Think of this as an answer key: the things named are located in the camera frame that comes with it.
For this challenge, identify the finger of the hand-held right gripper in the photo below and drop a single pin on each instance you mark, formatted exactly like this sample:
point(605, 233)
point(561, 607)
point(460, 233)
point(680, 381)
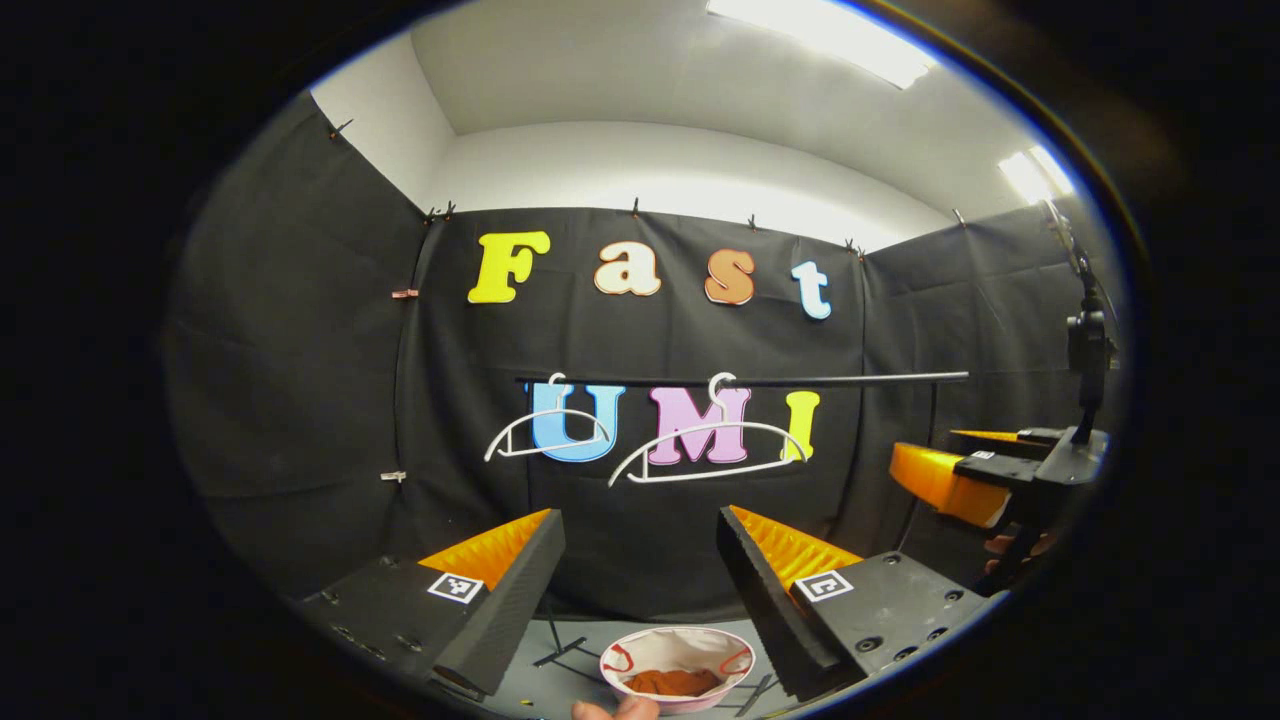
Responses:
point(940, 480)
point(1010, 436)

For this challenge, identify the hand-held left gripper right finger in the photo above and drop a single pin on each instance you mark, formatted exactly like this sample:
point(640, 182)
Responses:
point(765, 590)

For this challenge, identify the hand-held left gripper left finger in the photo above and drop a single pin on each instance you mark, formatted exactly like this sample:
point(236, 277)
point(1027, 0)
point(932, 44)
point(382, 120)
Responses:
point(510, 590)

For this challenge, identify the white pink laundry hamper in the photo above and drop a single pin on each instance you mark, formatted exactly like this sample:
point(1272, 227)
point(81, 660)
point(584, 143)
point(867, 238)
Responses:
point(670, 645)

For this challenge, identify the rust orange shirt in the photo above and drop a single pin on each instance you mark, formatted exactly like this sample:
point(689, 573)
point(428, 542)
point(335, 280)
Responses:
point(672, 682)

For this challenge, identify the black clothes rack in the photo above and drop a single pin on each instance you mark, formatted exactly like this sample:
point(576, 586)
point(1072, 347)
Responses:
point(850, 378)

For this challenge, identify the large white clothes hanger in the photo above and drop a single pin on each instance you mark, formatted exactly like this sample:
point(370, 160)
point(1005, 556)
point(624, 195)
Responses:
point(700, 430)

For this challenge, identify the small white clothes hanger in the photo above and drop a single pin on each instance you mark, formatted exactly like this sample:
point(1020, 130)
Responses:
point(540, 418)

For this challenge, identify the small ceiling light panel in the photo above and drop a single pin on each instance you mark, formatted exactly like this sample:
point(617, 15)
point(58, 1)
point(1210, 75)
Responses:
point(1035, 175)

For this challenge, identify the black backdrop cloth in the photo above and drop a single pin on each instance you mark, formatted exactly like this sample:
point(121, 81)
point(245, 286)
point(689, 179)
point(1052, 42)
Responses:
point(300, 380)

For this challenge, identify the row of black cloth clips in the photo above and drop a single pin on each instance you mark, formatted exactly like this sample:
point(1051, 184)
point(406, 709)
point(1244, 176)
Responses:
point(635, 206)

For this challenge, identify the long ceiling light panel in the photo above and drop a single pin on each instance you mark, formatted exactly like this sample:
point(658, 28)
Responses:
point(820, 35)

